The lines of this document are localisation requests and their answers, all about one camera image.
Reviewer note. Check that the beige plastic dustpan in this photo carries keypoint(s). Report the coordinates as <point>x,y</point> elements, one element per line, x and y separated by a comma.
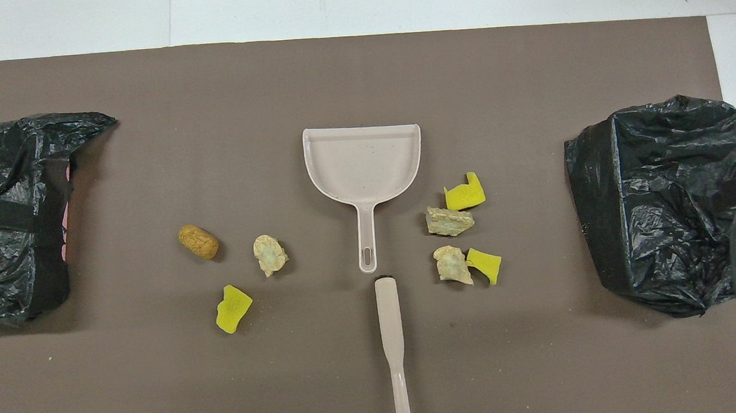
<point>362,165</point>

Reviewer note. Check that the small croissant toy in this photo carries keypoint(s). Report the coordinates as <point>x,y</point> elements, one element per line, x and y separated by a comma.
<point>449,221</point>
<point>270,255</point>
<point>453,266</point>

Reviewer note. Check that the notched yellow sponge piece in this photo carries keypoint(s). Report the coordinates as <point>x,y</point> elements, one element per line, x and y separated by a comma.
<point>464,194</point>

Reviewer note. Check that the beige brush with black bristles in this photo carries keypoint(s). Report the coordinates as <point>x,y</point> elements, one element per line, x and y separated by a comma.
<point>389,321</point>

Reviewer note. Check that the yellow sponge with green side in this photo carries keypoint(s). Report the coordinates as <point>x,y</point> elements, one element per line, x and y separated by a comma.
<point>232,308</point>

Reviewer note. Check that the brown oval bread roll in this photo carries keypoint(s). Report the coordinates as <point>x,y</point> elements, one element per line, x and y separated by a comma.
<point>199,241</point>

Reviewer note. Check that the black bag lined pink bin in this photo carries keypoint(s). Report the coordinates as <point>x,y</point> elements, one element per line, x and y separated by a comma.
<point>4,277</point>

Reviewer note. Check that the brown table mat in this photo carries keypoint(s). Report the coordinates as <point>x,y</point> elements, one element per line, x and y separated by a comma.
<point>359,77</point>

